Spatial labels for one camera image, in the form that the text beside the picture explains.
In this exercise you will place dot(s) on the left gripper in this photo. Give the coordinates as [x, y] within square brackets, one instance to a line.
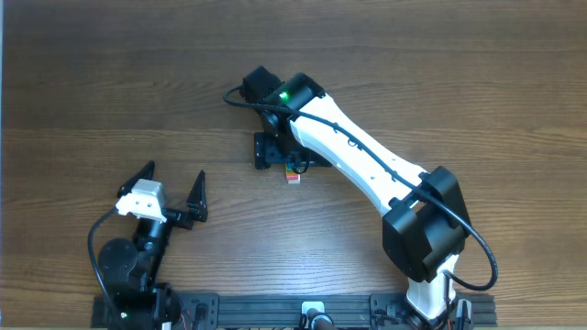
[179, 220]

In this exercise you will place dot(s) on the orange cube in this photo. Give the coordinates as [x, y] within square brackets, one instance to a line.
[293, 175]

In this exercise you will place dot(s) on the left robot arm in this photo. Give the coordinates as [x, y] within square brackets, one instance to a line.
[117, 263]

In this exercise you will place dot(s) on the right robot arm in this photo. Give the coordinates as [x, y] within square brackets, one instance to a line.
[422, 243]

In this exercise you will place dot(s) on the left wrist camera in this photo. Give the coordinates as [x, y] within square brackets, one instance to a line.
[142, 199]

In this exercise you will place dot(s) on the mounting rail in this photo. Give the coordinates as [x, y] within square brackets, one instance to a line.
[261, 311]

